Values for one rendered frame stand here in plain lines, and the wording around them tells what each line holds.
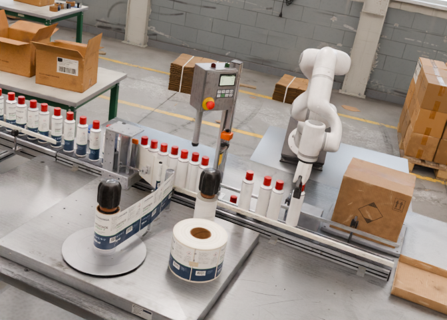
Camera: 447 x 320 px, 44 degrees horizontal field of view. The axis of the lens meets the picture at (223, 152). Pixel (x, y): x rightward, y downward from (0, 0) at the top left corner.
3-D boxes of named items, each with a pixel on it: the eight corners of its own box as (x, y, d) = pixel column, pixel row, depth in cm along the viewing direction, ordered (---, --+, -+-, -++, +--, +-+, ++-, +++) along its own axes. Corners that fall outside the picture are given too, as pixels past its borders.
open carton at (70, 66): (24, 86, 374) (24, 32, 359) (58, 68, 420) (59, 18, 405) (78, 98, 370) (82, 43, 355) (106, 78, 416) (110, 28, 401)
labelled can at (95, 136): (86, 160, 271) (88, 121, 263) (92, 156, 276) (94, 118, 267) (95, 163, 270) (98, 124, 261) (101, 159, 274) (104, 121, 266)
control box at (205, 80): (188, 104, 247) (194, 62, 239) (221, 102, 256) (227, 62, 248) (199, 112, 240) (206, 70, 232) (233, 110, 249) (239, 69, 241)
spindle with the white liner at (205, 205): (186, 236, 225) (196, 170, 213) (195, 226, 233) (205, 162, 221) (206, 243, 222) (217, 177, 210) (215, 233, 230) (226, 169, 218)
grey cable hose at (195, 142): (189, 145, 258) (195, 103, 250) (193, 143, 261) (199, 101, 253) (196, 147, 257) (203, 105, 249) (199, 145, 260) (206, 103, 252)
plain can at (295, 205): (283, 224, 240) (293, 183, 232) (287, 219, 245) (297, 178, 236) (295, 229, 239) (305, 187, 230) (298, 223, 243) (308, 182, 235)
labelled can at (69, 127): (60, 150, 276) (62, 112, 267) (67, 147, 280) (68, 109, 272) (69, 154, 274) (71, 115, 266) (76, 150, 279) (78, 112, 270)
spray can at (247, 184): (235, 212, 248) (242, 171, 240) (239, 207, 253) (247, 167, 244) (245, 216, 247) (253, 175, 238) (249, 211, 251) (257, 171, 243)
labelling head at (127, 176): (100, 179, 255) (104, 128, 244) (116, 169, 266) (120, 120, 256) (126, 189, 251) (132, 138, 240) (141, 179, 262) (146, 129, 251)
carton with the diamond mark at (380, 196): (328, 227, 256) (343, 175, 245) (338, 205, 276) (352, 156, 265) (394, 249, 247) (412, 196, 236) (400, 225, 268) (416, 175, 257)
